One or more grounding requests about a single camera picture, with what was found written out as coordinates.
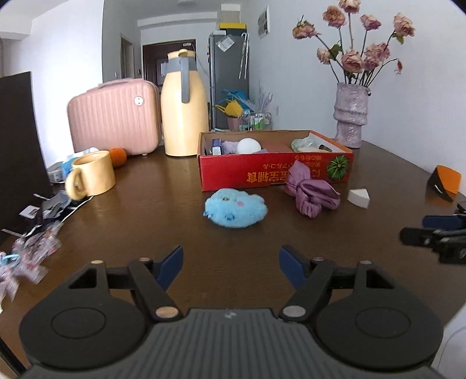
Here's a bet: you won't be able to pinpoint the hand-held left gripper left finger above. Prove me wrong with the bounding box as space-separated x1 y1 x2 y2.
67 246 183 322

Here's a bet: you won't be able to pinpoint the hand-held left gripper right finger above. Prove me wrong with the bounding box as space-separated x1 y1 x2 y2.
278 246 397 323

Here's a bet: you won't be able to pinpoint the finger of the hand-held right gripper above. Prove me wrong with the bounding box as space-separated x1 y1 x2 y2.
422 214 466 230
400 228 466 264

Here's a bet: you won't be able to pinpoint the purple satin scrunchie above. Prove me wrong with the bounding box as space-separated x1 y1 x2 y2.
283 160 342 219

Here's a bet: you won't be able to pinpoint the blue plush toy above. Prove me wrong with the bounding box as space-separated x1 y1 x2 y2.
203 188 268 229

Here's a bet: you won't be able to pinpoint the red cardboard box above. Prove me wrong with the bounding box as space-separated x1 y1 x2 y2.
197 129 354 192

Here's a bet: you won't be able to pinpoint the orange black object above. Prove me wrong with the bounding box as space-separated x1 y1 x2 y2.
427 165 462 202

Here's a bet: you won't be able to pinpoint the white wedge sponge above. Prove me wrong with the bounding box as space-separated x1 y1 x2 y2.
347 188 372 209

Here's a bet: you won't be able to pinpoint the yellow ceramic mug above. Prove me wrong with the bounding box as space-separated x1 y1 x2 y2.
65 150 116 200

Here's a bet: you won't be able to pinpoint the orange fruit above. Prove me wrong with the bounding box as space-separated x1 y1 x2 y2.
109 148 128 168

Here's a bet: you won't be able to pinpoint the pale green cloth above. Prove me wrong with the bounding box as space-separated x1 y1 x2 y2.
290 132 322 152

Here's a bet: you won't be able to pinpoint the white ball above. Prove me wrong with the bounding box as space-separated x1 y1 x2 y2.
235 138 262 154

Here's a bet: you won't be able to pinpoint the purple textured vase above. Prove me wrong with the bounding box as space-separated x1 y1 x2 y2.
333 82 370 149

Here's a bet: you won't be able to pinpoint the pile of clear packets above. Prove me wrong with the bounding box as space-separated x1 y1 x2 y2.
0 204 63 305

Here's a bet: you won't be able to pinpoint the blue snack packet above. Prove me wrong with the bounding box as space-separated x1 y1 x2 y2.
61 147 100 173

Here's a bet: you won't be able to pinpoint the yellow thermos jug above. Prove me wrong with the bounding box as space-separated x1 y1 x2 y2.
160 49 210 157

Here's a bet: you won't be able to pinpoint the grey adapter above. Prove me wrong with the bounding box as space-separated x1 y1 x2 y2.
47 163 66 183

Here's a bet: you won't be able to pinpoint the pink suitcase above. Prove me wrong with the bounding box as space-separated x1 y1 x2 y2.
67 78 161 156

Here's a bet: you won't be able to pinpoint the dried lavender bunch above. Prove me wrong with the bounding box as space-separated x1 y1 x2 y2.
256 79 274 114

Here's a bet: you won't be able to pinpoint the blue yellow paper decorations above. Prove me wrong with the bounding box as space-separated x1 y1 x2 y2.
215 88 256 119

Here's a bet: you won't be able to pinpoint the grey refrigerator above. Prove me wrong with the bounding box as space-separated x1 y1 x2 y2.
209 31 250 132

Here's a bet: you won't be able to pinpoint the dried pink flowers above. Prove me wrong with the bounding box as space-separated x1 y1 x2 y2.
292 0 416 88

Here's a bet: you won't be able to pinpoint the dark brown door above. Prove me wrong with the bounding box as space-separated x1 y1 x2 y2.
142 41 197 92

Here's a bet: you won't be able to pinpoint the hanging white umbrella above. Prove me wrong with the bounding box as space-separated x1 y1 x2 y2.
238 32 250 80

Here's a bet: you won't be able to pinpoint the yellow white carton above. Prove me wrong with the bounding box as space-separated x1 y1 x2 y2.
218 3 247 32

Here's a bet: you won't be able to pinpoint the wire storage cart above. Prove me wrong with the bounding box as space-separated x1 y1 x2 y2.
241 112 273 132

